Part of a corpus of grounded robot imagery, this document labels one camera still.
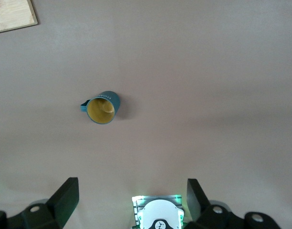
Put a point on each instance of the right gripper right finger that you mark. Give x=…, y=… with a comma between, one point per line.
x=201, y=210

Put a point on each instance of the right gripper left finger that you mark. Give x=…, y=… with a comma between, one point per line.
x=62, y=202

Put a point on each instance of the teal cup yellow inside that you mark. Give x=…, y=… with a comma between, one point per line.
x=105, y=95

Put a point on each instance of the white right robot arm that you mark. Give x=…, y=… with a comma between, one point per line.
x=160, y=212

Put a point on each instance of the bamboo cutting board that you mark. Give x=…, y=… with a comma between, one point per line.
x=10, y=14

